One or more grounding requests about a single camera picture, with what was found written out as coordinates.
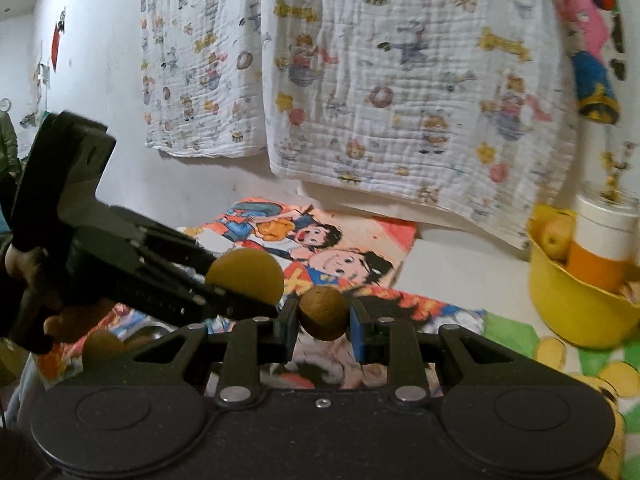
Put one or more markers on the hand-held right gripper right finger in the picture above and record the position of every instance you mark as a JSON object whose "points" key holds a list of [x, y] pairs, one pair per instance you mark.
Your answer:
{"points": [[356, 332]]}

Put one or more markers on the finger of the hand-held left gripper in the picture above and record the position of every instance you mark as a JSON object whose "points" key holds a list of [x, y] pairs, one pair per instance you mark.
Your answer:
{"points": [[175, 247], [165, 295]]}

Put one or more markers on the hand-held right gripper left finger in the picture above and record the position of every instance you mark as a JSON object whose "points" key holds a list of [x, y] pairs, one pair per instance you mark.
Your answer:
{"points": [[289, 332]]}

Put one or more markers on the brown kiwi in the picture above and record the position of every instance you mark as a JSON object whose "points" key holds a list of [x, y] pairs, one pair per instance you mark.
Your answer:
{"points": [[102, 350], [322, 312]]}

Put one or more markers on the yellow-brown pear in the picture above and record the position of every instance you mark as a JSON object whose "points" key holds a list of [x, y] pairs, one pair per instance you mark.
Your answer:
{"points": [[245, 275]]}

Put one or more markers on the person's left hand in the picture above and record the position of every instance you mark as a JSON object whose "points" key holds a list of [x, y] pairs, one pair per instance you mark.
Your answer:
{"points": [[65, 322]]}

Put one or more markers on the metal bowl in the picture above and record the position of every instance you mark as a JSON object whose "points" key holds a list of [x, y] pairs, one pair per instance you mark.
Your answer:
{"points": [[147, 332]]}

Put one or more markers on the green jacket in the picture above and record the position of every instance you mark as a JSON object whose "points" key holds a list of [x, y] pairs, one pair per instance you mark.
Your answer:
{"points": [[6, 145]]}

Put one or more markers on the cartoon children poster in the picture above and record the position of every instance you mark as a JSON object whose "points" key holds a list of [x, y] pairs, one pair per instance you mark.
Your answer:
{"points": [[340, 255]]}

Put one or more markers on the colourful printed mat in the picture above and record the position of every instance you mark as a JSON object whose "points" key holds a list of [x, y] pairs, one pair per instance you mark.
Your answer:
{"points": [[450, 310]]}

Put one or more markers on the white cartoon printed blanket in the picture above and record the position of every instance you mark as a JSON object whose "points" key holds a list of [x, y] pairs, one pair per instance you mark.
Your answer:
{"points": [[200, 60], [425, 85]]}

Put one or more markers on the yellow plastic basin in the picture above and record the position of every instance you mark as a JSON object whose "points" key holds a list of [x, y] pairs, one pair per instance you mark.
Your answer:
{"points": [[565, 305]]}

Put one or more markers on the yellow apple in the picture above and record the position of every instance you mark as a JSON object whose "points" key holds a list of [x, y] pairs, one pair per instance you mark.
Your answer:
{"points": [[556, 237]]}

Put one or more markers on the white and orange cylinder container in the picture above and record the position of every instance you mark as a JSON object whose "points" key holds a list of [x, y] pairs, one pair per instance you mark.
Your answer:
{"points": [[600, 240]]}

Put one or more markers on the pink and blue hanging toy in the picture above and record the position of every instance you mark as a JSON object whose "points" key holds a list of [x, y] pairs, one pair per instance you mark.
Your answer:
{"points": [[590, 60]]}

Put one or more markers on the red wall decoration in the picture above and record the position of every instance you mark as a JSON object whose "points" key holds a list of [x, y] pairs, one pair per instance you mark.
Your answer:
{"points": [[57, 42]]}

